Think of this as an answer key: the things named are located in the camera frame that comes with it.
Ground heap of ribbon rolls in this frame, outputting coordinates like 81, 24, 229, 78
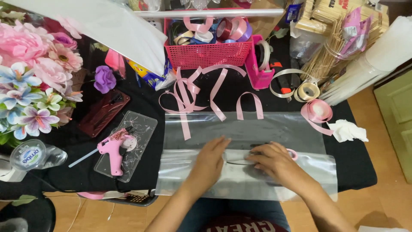
168, 17, 253, 46

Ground person's dark red shirt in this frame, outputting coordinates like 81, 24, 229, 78
201, 215, 289, 232

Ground black tablecloth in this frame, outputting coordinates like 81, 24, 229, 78
0, 32, 378, 200

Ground bundle of wooden skewers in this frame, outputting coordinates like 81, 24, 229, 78
300, 14, 388, 85

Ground pink plastic basket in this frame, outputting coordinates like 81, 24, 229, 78
164, 15, 253, 70

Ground short looped pink ribbon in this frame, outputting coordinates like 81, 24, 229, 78
236, 92, 264, 121

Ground pink glossy packet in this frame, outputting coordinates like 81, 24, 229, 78
104, 49, 127, 79

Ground pink hot glue gun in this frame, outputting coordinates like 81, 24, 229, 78
97, 127, 138, 177

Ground person's right hand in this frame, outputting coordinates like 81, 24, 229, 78
246, 141, 306, 191

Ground brown paper bag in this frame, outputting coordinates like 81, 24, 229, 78
232, 0, 288, 40

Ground large white wrapping sheet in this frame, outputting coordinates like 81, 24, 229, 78
3, 0, 168, 77

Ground clear plastic water bottle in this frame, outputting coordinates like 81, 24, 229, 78
9, 139, 68, 171

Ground dark red flat case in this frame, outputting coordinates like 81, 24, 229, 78
77, 90, 131, 138

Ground long pink ribbon strip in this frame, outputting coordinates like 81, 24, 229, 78
200, 64, 247, 122

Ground green cabinet door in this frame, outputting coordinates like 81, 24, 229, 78
373, 67, 412, 185

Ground person's left hand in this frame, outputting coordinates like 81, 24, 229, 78
190, 135, 232, 191

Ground pink handled scissors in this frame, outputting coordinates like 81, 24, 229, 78
227, 148, 298, 165

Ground crumpled white tissue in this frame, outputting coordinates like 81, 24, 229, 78
327, 119, 369, 143

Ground pink ribbon roll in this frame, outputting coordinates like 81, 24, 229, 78
300, 99, 334, 136

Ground pink tape dispenser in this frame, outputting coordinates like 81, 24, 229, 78
244, 34, 276, 90

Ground black and orange utility knife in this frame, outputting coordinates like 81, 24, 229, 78
269, 59, 293, 96

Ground clear cellophane sheet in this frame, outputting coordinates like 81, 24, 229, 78
156, 111, 338, 202

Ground yellow and blue packet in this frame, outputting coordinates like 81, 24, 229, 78
126, 57, 177, 91

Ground purple artificial flower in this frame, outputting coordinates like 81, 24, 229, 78
94, 65, 117, 94

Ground clear cellophane roll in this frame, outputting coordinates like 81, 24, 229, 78
135, 8, 286, 19

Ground clear acrylic tray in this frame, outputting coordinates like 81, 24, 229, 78
94, 111, 158, 183

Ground cream ribbon roll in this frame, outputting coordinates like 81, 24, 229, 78
269, 68, 321, 103

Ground tangled pink ribbon bow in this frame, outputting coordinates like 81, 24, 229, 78
158, 66, 208, 141

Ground pink plastic packet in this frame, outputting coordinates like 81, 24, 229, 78
339, 7, 374, 56

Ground black round stool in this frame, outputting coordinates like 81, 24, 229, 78
0, 196, 56, 232

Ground bouquet of artificial flowers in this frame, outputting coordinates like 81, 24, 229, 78
0, 10, 85, 147

